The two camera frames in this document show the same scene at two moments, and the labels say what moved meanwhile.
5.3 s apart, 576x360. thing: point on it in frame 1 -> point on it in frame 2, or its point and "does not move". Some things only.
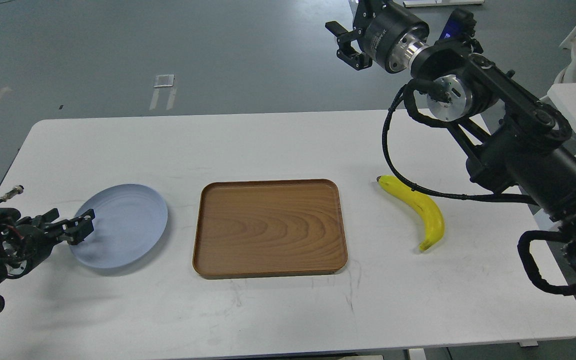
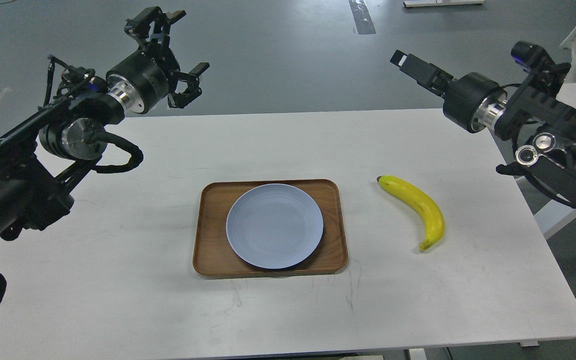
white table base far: (408, 3) does not move
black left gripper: (24, 246) -> (142, 82)
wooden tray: (268, 228) does not move
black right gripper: (391, 34) -> (472, 101)
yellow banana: (422, 201) does not move
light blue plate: (130, 219) -> (274, 226)
